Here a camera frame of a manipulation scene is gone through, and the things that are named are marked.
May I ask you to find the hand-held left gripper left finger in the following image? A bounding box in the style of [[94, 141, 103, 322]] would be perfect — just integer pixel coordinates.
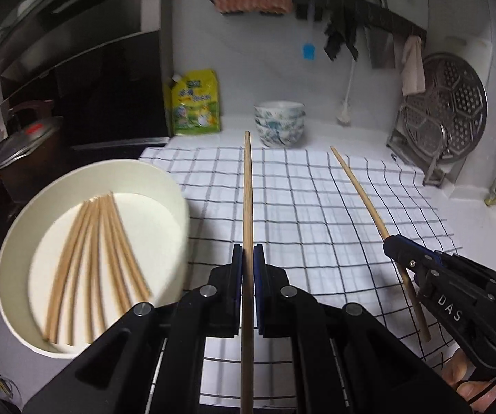
[[21, 243, 245, 414]]

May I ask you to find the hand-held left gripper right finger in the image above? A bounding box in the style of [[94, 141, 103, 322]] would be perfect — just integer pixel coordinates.
[[253, 244, 475, 414]]

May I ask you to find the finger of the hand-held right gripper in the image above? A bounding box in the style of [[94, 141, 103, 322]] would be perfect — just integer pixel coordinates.
[[382, 234, 447, 286], [430, 249, 496, 288]]

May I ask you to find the long wooden chopstick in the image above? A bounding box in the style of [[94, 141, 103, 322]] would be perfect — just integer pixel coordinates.
[[330, 146, 432, 345], [240, 130, 256, 414]]

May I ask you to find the cream plastic basin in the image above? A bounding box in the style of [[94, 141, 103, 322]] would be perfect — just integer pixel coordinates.
[[0, 159, 192, 361]]

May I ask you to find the pile of wooden chopsticks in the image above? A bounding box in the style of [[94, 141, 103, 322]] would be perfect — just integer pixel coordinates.
[[43, 192, 154, 346]]

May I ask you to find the person's right hand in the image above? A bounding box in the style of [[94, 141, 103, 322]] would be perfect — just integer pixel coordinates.
[[441, 348, 496, 413]]

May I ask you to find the white black checked cloth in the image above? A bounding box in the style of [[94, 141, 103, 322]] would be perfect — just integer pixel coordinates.
[[138, 144, 464, 410]]

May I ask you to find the metal plate rack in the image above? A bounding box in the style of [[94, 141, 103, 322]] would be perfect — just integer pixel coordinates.
[[387, 123, 468, 188]]

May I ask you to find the white hanging brush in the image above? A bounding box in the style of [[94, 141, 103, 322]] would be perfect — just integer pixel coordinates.
[[336, 60, 357, 127]]

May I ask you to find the blue floral porcelain bowl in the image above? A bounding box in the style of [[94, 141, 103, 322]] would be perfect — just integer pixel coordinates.
[[255, 112, 306, 132], [257, 123, 304, 148], [254, 100, 306, 121]]

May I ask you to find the perforated metal steamer plate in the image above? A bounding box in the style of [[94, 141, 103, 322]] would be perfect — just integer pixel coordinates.
[[398, 52, 488, 160]]

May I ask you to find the pink hanging towel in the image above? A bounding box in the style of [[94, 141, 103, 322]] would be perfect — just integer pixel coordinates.
[[401, 35, 426, 96]]

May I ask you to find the yellow seasoning pouch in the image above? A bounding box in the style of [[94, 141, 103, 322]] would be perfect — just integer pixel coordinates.
[[164, 69, 223, 136]]

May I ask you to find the black hanging cloth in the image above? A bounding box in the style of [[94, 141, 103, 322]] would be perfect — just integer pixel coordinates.
[[323, 6, 361, 59]]

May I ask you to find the brown cooking pot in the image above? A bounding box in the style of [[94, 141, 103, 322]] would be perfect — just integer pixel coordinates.
[[0, 136, 65, 201]]

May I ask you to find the black range hood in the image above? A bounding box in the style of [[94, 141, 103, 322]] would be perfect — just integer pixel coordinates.
[[0, 0, 173, 149]]

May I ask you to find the glass pot lid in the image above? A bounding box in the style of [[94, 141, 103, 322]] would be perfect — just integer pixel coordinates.
[[0, 99, 64, 171]]

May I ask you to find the black wall rail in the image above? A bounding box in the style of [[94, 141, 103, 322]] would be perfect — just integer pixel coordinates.
[[291, 0, 427, 41]]

